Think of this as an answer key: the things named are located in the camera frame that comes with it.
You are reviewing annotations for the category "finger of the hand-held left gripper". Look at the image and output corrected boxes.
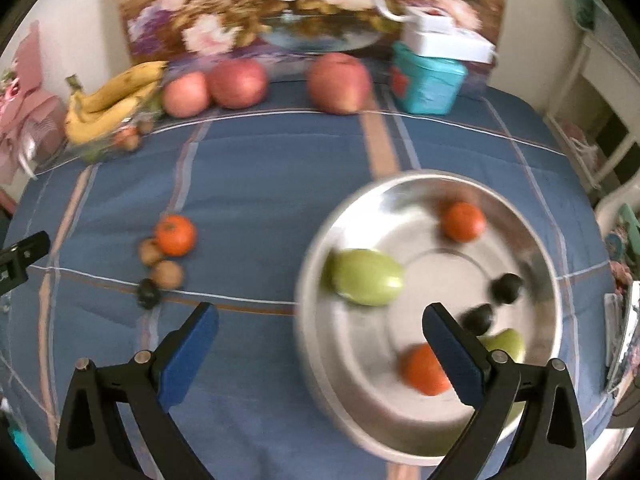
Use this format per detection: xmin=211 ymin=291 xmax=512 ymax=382
xmin=0 ymin=231 xmax=52 ymax=267

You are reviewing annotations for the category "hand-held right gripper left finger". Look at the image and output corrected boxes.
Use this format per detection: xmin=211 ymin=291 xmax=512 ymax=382
xmin=54 ymin=302 xmax=221 ymax=480

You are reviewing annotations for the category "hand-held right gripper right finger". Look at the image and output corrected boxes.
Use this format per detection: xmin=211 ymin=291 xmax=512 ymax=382
xmin=421 ymin=302 xmax=587 ymax=480

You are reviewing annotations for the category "orange tangerine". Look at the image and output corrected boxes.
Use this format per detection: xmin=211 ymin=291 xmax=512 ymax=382
xmin=399 ymin=343 xmax=453 ymax=397
xmin=154 ymin=215 xmax=198 ymax=257
xmin=442 ymin=202 xmax=487 ymax=243

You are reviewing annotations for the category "green mango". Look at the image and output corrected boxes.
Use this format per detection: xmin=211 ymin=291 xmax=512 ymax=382
xmin=327 ymin=249 xmax=406 ymax=307
xmin=477 ymin=328 xmax=527 ymax=426

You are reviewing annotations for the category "round steel plate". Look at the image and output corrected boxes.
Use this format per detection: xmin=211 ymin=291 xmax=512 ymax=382
xmin=295 ymin=170 xmax=571 ymax=465

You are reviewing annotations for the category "clear glass bowl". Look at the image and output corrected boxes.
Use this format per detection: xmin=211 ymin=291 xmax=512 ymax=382
xmin=67 ymin=105 xmax=166 ymax=163

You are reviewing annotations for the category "pink gift box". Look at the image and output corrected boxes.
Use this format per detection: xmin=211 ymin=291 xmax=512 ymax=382
xmin=0 ymin=20 xmax=68 ymax=186

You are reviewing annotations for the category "bunch of yellow bananas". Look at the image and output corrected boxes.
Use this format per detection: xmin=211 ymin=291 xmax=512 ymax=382
xmin=64 ymin=60 xmax=169 ymax=147

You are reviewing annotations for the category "stack of books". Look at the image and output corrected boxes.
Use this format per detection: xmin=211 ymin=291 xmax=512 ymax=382
xmin=602 ymin=280 xmax=640 ymax=393

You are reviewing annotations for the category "blue plaid tablecloth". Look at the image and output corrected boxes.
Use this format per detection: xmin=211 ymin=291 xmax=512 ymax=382
xmin=0 ymin=77 xmax=617 ymax=480

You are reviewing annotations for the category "red apple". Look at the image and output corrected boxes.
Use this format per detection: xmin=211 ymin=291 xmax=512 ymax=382
xmin=162 ymin=71 xmax=211 ymax=118
xmin=307 ymin=52 xmax=373 ymax=116
xmin=207 ymin=58 xmax=270 ymax=109

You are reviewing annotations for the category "teal plastic box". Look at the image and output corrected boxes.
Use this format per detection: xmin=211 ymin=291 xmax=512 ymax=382
xmin=391 ymin=41 xmax=469 ymax=115

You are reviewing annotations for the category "white rack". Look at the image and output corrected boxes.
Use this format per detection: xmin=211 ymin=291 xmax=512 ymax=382
xmin=542 ymin=30 xmax=640 ymax=192

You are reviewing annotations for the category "clear plastic container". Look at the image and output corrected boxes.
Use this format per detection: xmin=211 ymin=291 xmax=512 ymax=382
xmin=457 ymin=60 xmax=496 ymax=97

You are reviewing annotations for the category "flower painting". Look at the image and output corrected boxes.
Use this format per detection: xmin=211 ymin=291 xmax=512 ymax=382
xmin=112 ymin=0 xmax=511 ymax=61

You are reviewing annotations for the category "white power adapter box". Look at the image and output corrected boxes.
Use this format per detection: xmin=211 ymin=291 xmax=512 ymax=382
xmin=401 ymin=27 xmax=497 ymax=65

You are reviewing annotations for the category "small white box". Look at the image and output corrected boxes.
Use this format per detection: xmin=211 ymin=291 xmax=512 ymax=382
xmin=406 ymin=6 xmax=458 ymax=32

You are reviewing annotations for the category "teal hanging item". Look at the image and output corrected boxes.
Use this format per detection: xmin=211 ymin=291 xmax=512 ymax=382
xmin=572 ymin=0 xmax=600 ymax=31

